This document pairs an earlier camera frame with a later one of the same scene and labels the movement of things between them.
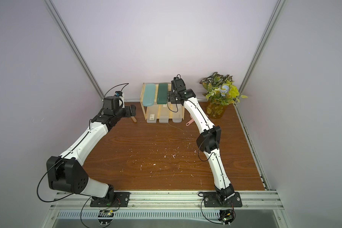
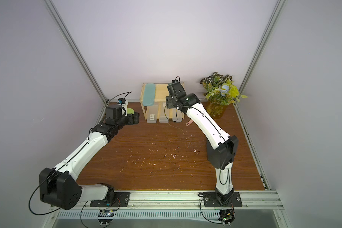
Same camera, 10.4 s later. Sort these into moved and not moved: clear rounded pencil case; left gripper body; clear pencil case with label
Moved: left gripper body
Not moved: clear pencil case with label; clear rounded pencil case
